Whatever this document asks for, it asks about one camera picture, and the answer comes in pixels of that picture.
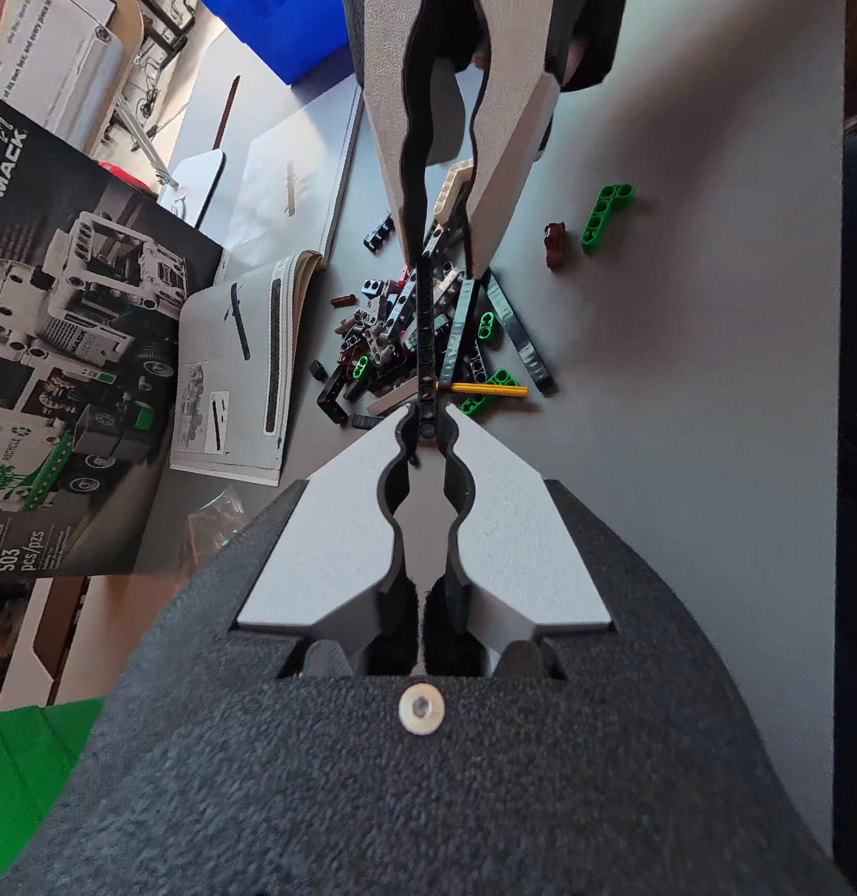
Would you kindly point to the clear plastic bag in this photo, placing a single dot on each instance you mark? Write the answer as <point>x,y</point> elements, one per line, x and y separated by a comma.
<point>218,521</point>

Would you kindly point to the long black lego beam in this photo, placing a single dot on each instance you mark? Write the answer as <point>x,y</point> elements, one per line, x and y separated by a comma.
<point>426,350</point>

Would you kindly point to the dark red lego piece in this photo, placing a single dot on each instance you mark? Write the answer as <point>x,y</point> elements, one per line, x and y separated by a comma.
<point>555,245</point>

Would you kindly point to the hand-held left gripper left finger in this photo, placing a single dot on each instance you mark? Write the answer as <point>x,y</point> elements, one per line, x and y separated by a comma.
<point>316,546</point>

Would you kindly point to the green plastic bin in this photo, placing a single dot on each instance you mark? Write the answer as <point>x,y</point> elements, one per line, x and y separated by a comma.
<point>22,784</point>

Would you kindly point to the yellow lego axle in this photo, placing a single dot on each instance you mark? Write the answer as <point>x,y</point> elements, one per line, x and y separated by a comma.
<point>491,389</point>

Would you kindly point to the small black lego piece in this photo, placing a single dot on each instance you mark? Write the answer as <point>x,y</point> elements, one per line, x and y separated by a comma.
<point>318,371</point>

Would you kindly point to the green angled lego beam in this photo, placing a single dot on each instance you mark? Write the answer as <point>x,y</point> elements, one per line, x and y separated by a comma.
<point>603,217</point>

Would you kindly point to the lego instruction booklet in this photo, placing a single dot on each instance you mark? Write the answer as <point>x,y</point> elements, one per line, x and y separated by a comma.
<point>204,329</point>

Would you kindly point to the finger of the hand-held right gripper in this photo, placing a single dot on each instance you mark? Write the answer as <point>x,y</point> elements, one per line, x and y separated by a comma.
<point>386,91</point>
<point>516,105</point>

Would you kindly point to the lego truck set box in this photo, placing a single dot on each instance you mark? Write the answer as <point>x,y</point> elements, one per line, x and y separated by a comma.
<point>85,350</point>

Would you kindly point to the pile of lego pieces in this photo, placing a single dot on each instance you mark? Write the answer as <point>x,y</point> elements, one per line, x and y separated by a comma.
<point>379,336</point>

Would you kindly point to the white paper bag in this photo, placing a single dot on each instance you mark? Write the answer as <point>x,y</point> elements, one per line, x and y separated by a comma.
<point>288,210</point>

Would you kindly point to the short black lego beam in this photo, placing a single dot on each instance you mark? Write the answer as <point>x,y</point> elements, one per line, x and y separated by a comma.
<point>378,233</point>

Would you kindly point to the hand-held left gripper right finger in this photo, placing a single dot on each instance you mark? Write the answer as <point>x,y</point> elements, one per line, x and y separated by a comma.
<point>533,546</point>

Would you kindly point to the blue plastic bin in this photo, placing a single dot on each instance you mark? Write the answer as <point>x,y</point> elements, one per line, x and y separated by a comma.
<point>288,35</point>

